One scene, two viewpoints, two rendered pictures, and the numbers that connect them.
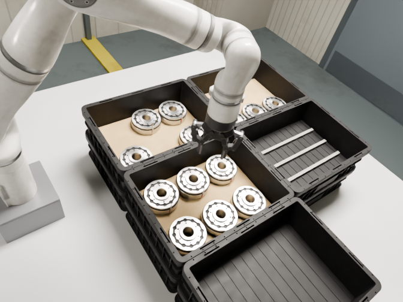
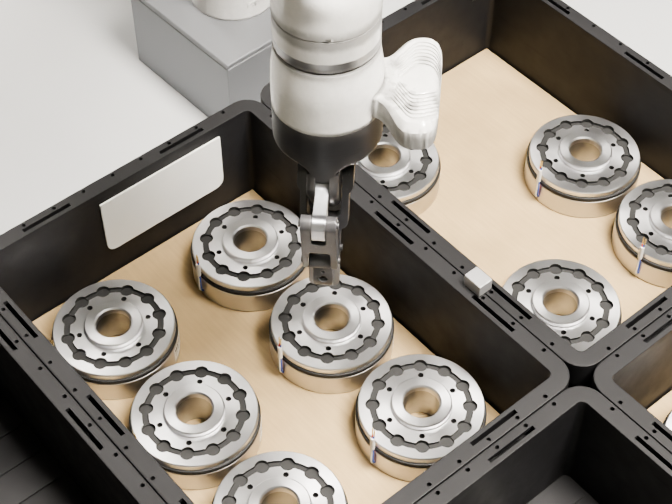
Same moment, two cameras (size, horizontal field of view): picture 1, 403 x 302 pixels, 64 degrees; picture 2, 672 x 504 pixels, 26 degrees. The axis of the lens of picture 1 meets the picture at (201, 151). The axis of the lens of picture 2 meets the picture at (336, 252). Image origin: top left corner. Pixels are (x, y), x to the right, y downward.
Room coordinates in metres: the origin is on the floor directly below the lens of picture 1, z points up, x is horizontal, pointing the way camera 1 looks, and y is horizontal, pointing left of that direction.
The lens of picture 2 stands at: (0.66, -0.73, 1.82)
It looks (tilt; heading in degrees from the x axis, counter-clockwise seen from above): 50 degrees down; 95
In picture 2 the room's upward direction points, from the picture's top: straight up
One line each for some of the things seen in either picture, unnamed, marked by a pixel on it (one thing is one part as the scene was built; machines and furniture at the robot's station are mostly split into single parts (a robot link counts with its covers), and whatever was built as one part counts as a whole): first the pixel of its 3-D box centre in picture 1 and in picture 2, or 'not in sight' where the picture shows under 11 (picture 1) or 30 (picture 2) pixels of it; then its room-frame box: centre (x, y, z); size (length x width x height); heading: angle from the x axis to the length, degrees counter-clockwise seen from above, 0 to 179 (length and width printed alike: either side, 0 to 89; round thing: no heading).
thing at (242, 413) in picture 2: (220, 215); (194, 413); (0.50, -0.10, 0.86); 0.10 x 0.10 x 0.01
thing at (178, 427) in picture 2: (220, 214); (194, 410); (0.50, -0.10, 0.86); 0.05 x 0.05 x 0.01
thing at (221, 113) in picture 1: (226, 97); (355, 64); (0.62, -0.03, 1.18); 0.11 x 0.09 x 0.06; 179
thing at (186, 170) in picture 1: (193, 180); (331, 322); (0.60, 0.00, 0.86); 0.10 x 0.10 x 0.01
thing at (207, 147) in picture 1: (207, 196); (260, 364); (0.55, -0.05, 0.87); 0.40 x 0.30 x 0.11; 135
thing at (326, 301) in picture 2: (193, 178); (331, 318); (0.60, 0.00, 0.86); 0.05 x 0.05 x 0.01
